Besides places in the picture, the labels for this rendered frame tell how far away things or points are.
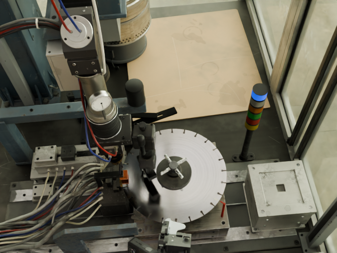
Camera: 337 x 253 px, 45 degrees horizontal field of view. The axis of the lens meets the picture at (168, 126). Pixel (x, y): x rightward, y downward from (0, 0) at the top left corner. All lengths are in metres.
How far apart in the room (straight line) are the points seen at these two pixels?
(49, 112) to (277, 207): 0.78
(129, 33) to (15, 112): 0.56
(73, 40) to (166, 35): 1.18
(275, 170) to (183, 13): 0.99
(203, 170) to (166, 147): 0.14
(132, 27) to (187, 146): 0.57
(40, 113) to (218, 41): 0.92
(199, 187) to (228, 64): 0.72
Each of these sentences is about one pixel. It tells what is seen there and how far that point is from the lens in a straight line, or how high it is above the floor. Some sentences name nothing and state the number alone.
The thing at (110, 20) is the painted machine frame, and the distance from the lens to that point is 1.18.
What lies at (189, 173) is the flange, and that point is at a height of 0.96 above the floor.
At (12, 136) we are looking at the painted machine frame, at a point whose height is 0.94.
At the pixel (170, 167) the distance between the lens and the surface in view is 1.22.
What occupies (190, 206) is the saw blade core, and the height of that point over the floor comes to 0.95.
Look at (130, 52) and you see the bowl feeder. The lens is 1.78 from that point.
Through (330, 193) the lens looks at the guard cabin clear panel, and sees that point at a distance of 1.31.
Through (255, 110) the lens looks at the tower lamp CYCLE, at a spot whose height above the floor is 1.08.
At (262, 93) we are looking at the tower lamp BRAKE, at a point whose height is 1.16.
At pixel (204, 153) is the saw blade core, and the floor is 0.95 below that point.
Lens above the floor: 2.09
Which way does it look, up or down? 57 degrees down
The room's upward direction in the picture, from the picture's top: 4 degrees counter-clockwise
